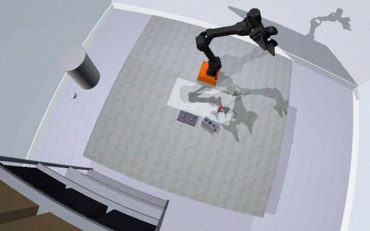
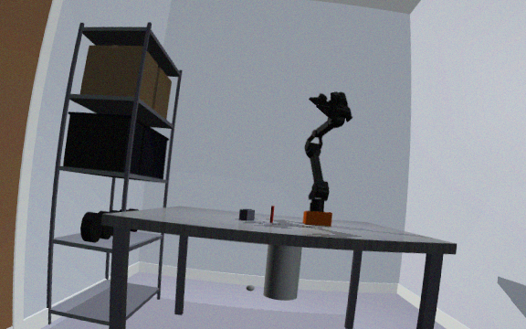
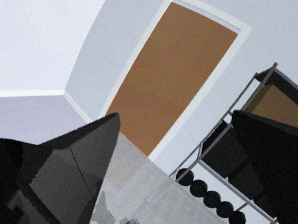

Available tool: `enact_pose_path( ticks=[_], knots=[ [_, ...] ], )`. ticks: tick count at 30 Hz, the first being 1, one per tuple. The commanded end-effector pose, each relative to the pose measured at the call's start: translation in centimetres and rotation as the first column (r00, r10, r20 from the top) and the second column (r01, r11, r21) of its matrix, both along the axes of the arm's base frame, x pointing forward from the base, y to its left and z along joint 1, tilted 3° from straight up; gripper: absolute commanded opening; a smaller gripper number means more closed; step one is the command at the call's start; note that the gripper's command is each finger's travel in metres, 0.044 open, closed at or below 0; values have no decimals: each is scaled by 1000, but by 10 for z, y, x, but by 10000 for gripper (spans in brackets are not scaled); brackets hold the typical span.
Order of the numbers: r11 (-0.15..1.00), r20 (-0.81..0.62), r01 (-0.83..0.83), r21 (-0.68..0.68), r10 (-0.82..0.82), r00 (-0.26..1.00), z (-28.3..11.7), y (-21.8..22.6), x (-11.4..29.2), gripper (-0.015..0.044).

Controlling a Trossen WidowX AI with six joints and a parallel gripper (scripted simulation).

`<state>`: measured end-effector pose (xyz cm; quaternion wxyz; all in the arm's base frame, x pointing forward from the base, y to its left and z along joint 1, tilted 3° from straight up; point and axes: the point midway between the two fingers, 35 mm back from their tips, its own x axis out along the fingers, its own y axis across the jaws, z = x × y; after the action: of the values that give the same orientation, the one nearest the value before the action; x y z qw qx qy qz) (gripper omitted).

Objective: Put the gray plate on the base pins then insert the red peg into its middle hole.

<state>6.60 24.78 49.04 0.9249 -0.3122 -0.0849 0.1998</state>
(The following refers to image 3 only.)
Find dark grey plate with holes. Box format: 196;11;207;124
129;218;140;224

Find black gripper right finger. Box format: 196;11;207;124
231;109;298;224

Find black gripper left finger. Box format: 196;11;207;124
0;113;121;224

